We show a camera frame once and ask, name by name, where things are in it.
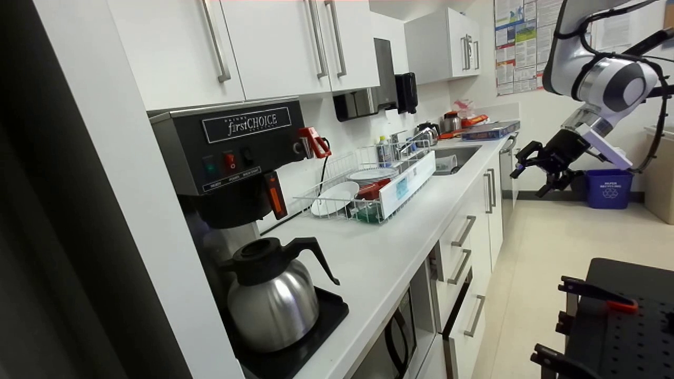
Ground black soap dispenser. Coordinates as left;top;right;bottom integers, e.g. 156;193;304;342
394;70;422;115

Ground tall white side panel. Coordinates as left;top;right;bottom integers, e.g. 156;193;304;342
30;0;244;379

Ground white wall cabinet door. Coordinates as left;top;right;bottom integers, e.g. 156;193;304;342
103;0;246;113
219;0;333;102
321;0;382;92

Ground steel paper towel dispenser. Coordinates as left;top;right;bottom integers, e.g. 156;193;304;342
330;35;401;125

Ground black coffee carafe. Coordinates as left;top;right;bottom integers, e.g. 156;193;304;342
412;120;442;144

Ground black steel coffee maker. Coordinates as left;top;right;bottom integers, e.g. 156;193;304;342
147;100;351;379

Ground black built-in microwave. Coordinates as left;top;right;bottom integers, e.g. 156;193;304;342
348;285;424;379

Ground black clamp with red handle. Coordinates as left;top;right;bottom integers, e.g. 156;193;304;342
558;274;642;315

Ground clear plastic bottle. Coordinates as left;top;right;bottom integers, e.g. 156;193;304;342
374;132;391;169

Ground steel dishwasher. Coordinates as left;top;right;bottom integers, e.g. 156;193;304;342
498;132;522;222

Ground red utensil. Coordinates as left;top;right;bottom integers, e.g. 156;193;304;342
356;176;391;202

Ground dark refrigerator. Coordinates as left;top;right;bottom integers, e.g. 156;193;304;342
0;0;174;379

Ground beige box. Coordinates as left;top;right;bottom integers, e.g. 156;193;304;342
642;125;674;228

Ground blue flat tray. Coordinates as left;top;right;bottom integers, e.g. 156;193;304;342
460;119;522;144

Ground white plate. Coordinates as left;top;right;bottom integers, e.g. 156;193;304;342
308;179;362;219
346;166;390;185

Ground chrome faucet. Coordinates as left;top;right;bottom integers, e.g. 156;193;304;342
395;132;436;162

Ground white base cabinet door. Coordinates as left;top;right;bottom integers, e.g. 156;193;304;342
490;155;505;265
483;164;498;271

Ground steel pot with black lid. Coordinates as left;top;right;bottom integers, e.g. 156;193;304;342
437;110;463;135

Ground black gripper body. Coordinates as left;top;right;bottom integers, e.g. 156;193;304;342
541;127;591;176

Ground stainless steel coffee carafe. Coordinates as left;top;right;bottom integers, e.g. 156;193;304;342
219;235;343;356

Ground steel sink basin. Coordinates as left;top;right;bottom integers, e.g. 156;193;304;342
432;144;485;176

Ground black perforated table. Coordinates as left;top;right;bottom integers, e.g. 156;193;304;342
531;258;674;379

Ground small white wall cabinet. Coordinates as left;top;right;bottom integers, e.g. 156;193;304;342
403;6;485;87

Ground white drawer with steel handle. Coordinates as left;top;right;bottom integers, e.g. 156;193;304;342
440;269;495;379
432;187;490;271
428;233;493;312

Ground blue recycling bin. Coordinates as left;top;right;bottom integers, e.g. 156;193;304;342
583;166;637;210

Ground wall notice papers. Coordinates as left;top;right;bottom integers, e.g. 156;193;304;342
490;0;564;100

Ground orange red container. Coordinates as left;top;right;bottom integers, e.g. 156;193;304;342
460;111;490;130

